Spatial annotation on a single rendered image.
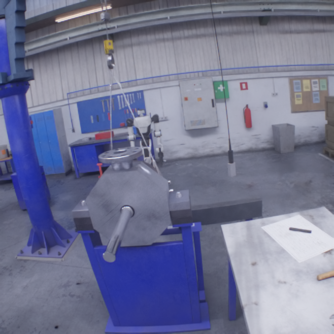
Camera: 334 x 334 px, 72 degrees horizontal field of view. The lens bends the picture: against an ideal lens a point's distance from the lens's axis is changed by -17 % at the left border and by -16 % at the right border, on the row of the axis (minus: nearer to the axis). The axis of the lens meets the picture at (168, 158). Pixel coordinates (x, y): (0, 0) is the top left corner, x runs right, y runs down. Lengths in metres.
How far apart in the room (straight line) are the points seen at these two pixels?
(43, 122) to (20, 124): 3.89
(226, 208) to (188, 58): 5.16
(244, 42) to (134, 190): 5.86
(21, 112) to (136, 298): 2.38
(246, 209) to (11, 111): 2.69
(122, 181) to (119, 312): 1.11
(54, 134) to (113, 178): 5.60
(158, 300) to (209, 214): 0.75
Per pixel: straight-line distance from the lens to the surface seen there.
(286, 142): 6.66
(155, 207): 1.53
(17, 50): 3.17
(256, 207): 2.05
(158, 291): 1.94
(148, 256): 1.74
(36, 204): 3.44
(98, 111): 6.98
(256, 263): 1.38
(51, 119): 7.02
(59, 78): 7.48
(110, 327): 2.33
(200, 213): 1.98
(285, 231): 1.63
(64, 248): 3.56
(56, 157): 7.15
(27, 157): 3.31
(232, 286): 1.95
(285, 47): 7.30
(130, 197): 1.53
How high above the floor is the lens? 1.72
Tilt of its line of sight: 14 degrees down
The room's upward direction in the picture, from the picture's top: 8 degrees counter-clockwise
